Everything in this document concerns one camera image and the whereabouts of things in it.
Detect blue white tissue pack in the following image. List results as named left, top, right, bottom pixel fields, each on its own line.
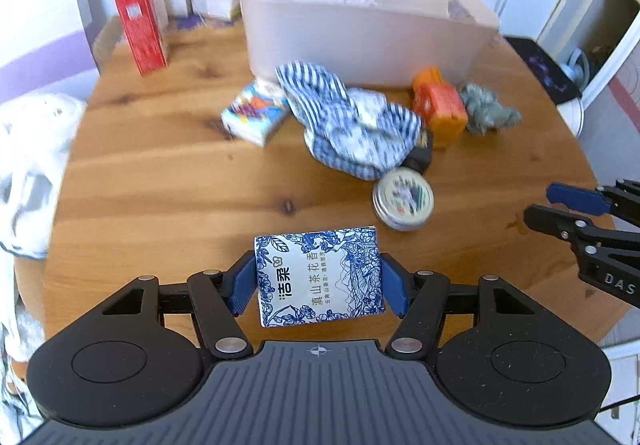
left=254, top=226, right=385, bottom=328

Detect round metal tin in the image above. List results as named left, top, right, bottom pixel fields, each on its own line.
left=372, top=168, right=435, bottom=231

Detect blue headphones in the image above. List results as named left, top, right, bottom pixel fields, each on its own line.
left=561, top=48, right=590, bottom=92

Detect green striped scrunchie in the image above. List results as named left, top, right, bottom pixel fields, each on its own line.
left=459, top=82, right=522, bottom=135

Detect black gold small box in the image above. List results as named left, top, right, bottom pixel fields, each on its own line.
left=401, top=129, right=433, bottom=176

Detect orange plastic bottle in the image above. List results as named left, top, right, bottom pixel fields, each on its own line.
left=412, top=66, right=469, bottom=148

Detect blue checked fabric scrunchie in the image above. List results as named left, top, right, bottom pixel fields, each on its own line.
left=276, top=62, right=421, bottom=181

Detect colourful small tissue pack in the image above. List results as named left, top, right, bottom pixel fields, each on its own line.
left=220, top=78, right=291, bottom=147

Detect white wardrobe shelf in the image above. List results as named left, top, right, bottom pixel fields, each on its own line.
left=538, top=0, right=639, bottom=107

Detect lilac bed headboard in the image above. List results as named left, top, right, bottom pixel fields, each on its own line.
left=1, top=0, right=99, bottom=102

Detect beige plastic storage basket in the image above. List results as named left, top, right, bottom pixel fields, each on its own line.
left=240, top=0, right=500, bottom=88

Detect red white carton box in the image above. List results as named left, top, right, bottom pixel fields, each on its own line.
left=114, top=0, right=168, bottom=75

